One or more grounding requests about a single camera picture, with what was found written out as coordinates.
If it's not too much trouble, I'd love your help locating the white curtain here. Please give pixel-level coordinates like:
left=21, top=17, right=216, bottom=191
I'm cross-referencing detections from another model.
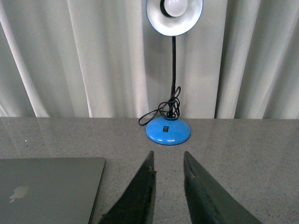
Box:
left=0, top=0, right=299, bottom=119

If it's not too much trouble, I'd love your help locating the black lamp power cable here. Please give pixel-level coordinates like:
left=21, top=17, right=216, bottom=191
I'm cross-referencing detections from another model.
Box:
left=138, top=86, right=182, bottom=127

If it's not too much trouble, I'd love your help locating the blue desk lamp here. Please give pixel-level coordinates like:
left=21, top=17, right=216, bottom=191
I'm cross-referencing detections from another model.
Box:
left=144, top=0, right=204, bottom=146

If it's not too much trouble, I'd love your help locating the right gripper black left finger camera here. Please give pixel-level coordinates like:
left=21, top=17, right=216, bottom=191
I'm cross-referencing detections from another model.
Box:
left=100, top=151, right=156, bottom=224

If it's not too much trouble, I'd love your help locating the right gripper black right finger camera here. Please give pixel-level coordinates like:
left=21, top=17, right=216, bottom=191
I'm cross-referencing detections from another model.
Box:
left=184, top=151, right=261, bottom=224

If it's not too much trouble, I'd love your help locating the grey laptop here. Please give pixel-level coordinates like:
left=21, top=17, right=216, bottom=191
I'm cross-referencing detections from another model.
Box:
left=0, top=157, right=106, bottom=224

